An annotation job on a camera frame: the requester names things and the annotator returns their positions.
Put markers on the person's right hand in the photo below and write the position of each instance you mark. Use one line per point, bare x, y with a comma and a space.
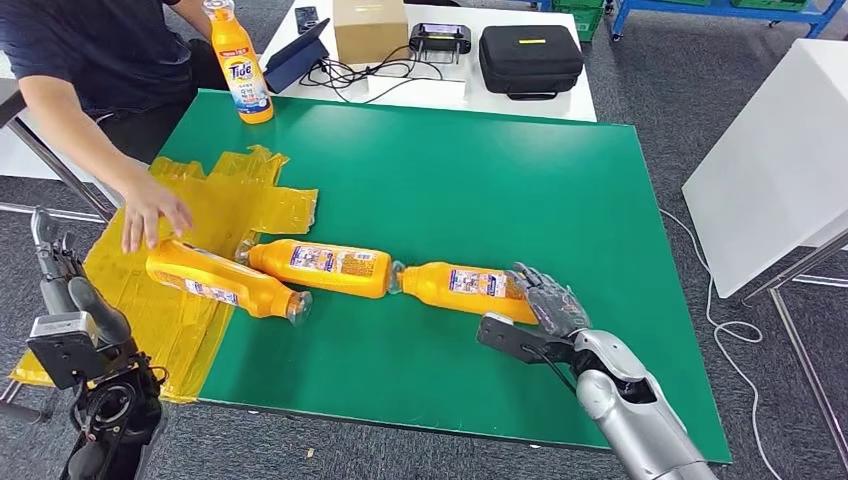
156, 208

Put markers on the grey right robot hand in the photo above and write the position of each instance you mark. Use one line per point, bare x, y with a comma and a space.
556, 308

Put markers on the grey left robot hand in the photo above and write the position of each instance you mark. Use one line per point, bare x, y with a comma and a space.
60, 285

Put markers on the orange detergent bottle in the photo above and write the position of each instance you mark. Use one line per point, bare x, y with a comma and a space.
331, 281
240, 86
437, 295
218, 278

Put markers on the person's left forearm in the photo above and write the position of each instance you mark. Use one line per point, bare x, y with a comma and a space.
192, 16

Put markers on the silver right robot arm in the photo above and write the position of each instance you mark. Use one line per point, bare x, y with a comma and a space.
636, 417

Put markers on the person's right forearm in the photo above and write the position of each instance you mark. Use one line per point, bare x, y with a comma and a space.
73, 132

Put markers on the yellow taped cardboard sheet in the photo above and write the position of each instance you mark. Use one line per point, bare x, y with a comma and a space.
225, 192

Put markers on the white side table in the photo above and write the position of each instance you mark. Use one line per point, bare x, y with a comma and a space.
20, 156

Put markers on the person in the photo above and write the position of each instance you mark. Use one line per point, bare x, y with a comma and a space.
99, 46

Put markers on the white desk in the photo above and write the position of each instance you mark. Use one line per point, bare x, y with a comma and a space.
534, 109

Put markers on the tablet in blue case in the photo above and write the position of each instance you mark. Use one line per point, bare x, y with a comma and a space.
296, 60

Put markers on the black smartphone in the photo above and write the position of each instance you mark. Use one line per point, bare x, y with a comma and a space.
306, 18

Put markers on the black carrying case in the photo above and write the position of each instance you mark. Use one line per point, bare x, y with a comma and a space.
531, 61

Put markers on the flat white box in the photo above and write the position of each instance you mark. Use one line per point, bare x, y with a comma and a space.
416, 93

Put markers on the white table with metal legs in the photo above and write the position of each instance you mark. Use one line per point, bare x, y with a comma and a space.
772, 156

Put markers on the brown cardboard box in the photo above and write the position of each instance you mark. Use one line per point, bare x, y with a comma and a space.
370, 30

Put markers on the black controller with screen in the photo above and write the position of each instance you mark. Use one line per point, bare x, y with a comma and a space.
440, 37

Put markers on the green plastic crate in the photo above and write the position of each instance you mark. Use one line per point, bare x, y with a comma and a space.
579, 5
766, 3

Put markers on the blue metal rack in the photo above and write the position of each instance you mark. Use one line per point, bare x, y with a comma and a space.
720, 8

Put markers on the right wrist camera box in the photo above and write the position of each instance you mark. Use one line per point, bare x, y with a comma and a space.
510, 338

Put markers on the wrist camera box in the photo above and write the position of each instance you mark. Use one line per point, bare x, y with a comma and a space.
66, 358
510, 338

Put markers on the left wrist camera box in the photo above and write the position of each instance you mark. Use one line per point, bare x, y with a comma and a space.
66, 358

